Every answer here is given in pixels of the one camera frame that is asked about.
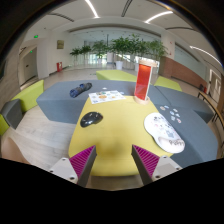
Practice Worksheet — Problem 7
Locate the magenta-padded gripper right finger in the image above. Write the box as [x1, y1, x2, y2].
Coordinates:
[131, 144, 184, 186]

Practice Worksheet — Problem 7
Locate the black computer mouse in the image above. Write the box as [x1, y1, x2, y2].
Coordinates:
[79, 111, 104, 128]

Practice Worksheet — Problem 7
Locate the red panel tower stand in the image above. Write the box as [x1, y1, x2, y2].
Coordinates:
[134, 58, 159, 106]

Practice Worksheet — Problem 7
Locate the group of potted plants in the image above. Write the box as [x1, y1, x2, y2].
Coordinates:
[69, 34, 169, 71]

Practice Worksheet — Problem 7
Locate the white printed mouse pad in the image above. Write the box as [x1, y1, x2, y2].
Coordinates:
[143, 112, 186, 154]

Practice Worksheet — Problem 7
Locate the printed sticker sheet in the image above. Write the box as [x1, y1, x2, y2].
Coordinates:
[88, 89, 127, 105]

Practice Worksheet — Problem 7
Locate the lime green upholstered bench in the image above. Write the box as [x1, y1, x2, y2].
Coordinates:
[153, 75, 183, 93]
[95, 69, 138, 83]

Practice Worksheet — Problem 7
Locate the dark grey seat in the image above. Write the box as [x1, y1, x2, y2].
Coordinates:
[0, 98, 24, 130]

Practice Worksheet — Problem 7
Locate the white door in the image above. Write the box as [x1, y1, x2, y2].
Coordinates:
[21, 47, 38, 83]

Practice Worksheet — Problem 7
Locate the group of ceiling lights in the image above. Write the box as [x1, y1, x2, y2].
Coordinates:
[84, 0, 223, 66]

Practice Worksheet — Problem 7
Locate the lime green sofa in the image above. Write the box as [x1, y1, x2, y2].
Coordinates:
[12, 79, 45, 113]

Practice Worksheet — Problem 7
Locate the lime green seat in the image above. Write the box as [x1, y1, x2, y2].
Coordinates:
[0, 114, 10, 137]

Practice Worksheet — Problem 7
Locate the dark blue folded umbrella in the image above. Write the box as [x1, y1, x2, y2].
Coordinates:
[69, 82, 93, 99]

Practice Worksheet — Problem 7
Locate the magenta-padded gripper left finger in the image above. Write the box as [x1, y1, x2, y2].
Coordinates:
[49, 145, 98, 188]

